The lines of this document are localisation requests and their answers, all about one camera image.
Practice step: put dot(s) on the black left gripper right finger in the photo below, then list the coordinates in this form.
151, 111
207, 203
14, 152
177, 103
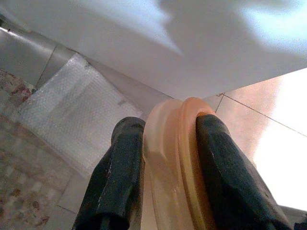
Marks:
227, 179

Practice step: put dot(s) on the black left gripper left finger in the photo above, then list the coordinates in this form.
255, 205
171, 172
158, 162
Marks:
115, 172

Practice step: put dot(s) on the orange lidded plastic container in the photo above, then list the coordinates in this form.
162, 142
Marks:
168, 155

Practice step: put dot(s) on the clear bubble wrap sheet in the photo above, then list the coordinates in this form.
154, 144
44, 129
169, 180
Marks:
72, 107

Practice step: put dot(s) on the patterned floor rug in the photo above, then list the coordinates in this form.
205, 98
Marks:
19, 155

